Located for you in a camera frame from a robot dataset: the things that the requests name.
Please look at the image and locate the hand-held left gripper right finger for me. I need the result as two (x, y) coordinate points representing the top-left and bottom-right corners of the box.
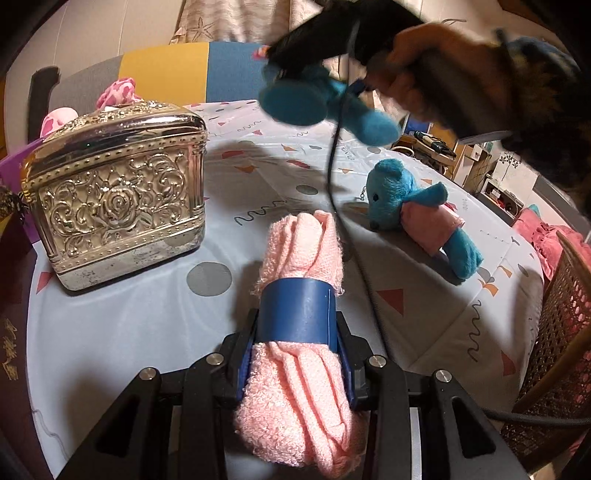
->
(335, 311), (532, 480)

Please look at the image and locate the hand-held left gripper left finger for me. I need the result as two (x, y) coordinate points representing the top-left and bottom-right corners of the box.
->
(55, 308), (259, 480)

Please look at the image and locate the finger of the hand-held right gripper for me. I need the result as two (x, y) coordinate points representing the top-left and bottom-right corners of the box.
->
(265, 32), (311, 78)

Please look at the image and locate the pink towel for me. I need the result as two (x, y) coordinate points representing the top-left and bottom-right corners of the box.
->
(232, 210), (370, 477)

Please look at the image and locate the blue paper band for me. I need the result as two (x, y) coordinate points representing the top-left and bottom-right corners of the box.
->
(257, 278), (341, 348)

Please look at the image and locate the person's right hand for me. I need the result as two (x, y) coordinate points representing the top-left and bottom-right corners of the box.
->
(365, 23), (509, 136)

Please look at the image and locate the floral curtain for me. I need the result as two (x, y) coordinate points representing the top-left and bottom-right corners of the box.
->
(168, 0), (324, 44)

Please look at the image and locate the grey yellow blue chair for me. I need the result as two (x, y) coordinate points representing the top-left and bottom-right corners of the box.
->
(51, 41), (278, 121)

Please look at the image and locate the wooden side table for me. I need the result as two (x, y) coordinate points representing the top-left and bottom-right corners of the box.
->
(392, 131), (458, 176)

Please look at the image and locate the blue teddy bear pink shirt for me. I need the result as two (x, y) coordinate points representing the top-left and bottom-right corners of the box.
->
(367, 158), (485, 282)

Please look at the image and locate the ornate silver box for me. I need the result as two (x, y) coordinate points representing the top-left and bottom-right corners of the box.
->
(21, 100), (208, 291)

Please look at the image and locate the wicker chair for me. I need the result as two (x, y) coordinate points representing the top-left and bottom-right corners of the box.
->
(501, 231), (591, 474)

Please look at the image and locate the dark maroon box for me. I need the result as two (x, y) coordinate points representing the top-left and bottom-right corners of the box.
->
(0, 217), (52, 480)

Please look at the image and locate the pink cloth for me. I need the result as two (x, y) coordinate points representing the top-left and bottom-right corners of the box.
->
(512, 208), (585, 278)

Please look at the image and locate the black rolled mat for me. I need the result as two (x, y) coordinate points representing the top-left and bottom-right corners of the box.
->
(27, 66), (61, 139)

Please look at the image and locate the purple cardboard box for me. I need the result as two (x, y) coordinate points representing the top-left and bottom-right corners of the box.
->
(0, 138), (44, 245)

